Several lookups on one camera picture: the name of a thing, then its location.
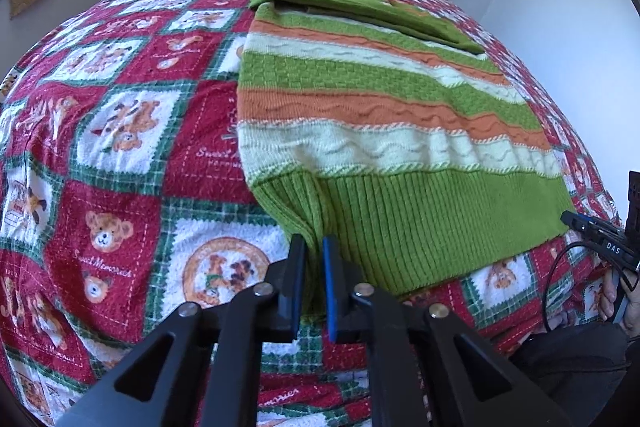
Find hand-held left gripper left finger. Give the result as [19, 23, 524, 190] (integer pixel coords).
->
[55, 234, 308, 427]

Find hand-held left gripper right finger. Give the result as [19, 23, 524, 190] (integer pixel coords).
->
[322, 236, 576, 427]

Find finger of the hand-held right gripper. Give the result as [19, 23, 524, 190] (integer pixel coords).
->
[575, 229, 608, 253]
[560, 210, 626, 239]

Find green orange striped sweater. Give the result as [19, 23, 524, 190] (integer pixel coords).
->
[236, 0, 581, 308]

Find person's right hand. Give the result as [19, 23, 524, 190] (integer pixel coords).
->
[599, 272, 617, 322]

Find person's dark trousers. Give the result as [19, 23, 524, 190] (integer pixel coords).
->
[507, 319, 633, 427]

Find red printed bear bedspread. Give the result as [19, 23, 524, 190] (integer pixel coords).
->
[0, 0, 631, 427]

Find black cable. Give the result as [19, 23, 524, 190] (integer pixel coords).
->
[544, 241, 601, 333]

